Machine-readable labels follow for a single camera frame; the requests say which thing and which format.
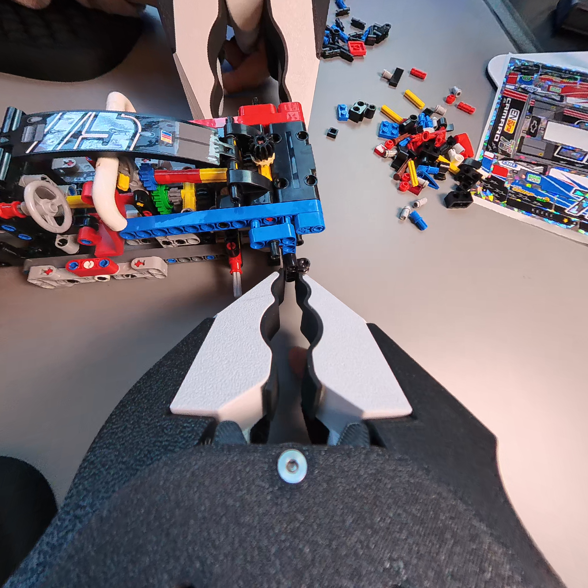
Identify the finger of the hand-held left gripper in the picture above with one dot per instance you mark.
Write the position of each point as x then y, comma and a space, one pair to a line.
190, 46
301, 46

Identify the person's right hand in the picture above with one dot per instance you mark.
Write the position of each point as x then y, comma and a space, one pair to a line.
298, 360

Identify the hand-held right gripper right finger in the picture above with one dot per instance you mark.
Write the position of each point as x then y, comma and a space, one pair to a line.
358, 367

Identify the pile of mixed lego pieces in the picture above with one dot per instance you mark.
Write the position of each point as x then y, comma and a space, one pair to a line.
422, 151

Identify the person's left hand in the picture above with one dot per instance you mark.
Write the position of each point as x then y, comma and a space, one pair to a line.
248, 69

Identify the black lego connector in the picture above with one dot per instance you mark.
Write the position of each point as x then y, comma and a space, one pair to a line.
296, 268

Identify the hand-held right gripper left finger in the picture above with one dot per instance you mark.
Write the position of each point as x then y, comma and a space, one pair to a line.
220, 367

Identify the holographic sticker sheet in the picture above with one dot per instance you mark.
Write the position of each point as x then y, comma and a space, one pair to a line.
542, 138

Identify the pile of black blue pins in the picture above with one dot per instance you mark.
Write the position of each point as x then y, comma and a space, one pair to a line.
353, 36

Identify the lego car model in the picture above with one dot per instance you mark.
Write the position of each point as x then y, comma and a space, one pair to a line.
294, 170

